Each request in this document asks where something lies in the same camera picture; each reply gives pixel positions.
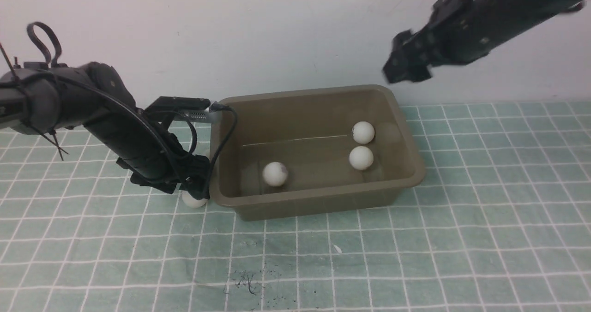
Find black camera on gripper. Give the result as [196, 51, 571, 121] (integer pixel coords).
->
[144, 96, 212, 119]

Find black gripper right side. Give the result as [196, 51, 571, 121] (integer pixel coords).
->
[382, 0, 490, 84]

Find olive green plastic bin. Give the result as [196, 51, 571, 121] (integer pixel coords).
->
[209, 85, 426, 221]

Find white ping-pong ball with logo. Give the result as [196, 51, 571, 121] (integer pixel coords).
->
[352, 121, 375, 144]

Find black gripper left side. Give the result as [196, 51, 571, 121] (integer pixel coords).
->
[86, 112, 211, 200]

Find green grid tablecloth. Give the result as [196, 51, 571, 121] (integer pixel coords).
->
[0, 101, 591, 312]

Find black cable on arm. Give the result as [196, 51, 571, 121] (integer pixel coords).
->
[25, 22, 238, 197]

